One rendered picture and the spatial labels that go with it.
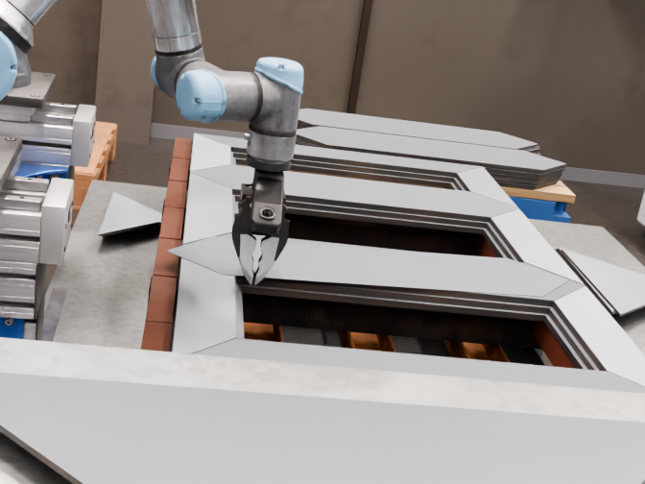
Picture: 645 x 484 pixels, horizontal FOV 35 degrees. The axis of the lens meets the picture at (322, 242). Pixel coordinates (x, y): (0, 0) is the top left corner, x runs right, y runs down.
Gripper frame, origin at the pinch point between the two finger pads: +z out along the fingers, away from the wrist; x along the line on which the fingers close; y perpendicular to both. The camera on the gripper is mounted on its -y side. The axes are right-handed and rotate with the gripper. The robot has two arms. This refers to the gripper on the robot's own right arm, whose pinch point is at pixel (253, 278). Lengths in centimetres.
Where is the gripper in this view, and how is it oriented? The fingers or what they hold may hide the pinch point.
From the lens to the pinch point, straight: 164.8
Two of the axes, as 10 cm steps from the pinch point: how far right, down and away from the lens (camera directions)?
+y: -1.0, -3.5, 9.3
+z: -1.4, 9.3, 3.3
